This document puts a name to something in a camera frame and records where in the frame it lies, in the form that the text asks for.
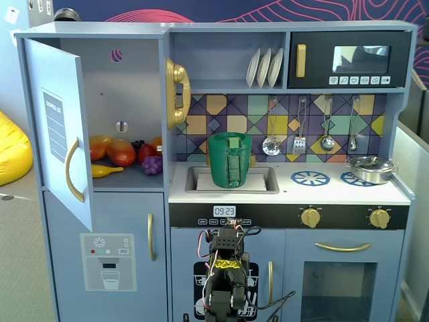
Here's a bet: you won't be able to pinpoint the metal toy ladle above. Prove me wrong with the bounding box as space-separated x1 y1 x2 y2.
319 96 336 152

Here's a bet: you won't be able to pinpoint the blue oven door with window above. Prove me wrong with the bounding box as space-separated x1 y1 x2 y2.
285 229 406 322

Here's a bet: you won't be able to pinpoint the purple toy grapes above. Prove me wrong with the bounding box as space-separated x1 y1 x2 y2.
141 156 164 176

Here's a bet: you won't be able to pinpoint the black cable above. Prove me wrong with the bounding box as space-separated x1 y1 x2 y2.
234 290 296 312

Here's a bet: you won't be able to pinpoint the blue wooden toy kitchen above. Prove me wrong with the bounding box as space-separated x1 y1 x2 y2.
13 20 419 322

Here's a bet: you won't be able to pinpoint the light blue desk divider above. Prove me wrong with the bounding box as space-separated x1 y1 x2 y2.
391 119 429 318

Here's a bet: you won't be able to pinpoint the gold stove knob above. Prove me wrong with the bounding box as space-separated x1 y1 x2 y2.
300 207 321 229
369 207 391 230

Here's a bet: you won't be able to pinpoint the round silver metal object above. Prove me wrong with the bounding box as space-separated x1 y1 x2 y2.
53 8 82 22

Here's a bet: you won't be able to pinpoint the grey toy sink basin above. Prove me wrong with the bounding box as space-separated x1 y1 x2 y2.
185 166 280 195

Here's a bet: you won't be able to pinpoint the blue ice dispenser cabinet door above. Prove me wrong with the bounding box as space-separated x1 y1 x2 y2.
43 191 168 322

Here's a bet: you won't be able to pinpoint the gold toy telephone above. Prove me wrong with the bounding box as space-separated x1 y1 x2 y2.
164 57 192 131

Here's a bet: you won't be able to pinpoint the yellow beanbag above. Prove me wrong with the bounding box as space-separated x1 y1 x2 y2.
0 110 34 187

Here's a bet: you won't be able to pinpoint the metal toy slotted spatula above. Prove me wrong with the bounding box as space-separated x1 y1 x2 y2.
292 97 307 156

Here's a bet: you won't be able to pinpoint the metal toy spoon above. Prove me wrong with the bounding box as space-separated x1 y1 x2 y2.
347 96 361 152

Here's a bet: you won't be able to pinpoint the white toy plate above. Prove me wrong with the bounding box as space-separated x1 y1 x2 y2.
256 48 272 89
267 48 284 89
245 48 261 89

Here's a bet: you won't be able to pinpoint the blue dishwasher print door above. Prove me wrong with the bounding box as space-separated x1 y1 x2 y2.
170 227 286 322

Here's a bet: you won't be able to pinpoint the steel toy pot with lid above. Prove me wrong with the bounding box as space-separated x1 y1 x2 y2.
345 155 400 185

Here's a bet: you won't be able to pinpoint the yellow toy banana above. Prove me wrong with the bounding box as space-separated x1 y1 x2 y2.
91 164 124 178

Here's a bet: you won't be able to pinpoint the metal toy skimmer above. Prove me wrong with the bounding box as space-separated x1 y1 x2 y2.
261 97 281 156

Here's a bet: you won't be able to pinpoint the black toy microwave door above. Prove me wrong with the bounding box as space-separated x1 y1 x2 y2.
288 30 412 89

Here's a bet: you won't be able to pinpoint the blue shopping list cabinet door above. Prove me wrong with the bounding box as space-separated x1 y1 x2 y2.
23 37 94 233

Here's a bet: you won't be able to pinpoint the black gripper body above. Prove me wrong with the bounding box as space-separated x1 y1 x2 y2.
210 227 248 252

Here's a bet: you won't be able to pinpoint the red yellow toy mango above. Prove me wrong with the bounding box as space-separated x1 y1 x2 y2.
106 139 137 167
88 134 113 161

